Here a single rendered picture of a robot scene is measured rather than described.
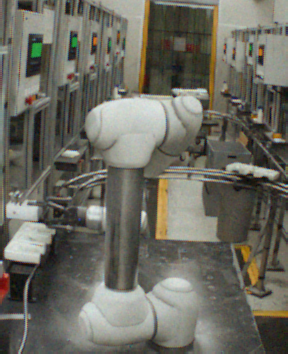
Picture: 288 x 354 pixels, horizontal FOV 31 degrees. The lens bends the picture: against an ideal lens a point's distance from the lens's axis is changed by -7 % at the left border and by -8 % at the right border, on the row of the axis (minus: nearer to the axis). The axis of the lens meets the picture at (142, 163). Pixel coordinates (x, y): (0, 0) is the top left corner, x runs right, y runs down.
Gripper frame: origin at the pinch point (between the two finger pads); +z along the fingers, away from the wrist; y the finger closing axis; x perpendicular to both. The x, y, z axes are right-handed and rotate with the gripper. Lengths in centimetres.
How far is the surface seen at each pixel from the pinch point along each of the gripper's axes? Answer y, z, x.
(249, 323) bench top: -35, -85, 12
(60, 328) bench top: -35.9, -14.3, 25.6
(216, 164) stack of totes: -48, -104, -332
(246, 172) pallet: -16, -106, -168
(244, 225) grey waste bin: -85, -128, -259
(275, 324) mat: -101, -131, -106
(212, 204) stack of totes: -89, -105, -332
